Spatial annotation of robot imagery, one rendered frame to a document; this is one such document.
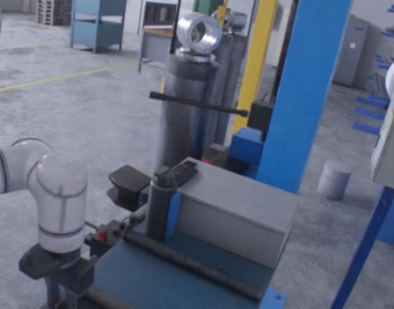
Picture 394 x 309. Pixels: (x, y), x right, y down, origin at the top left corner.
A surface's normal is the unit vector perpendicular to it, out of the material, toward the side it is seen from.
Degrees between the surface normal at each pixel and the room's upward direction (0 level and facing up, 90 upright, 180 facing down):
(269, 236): 90
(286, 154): 90
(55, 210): 90
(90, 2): 90
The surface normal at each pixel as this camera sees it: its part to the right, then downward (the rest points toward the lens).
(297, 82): -0.43, 0.28
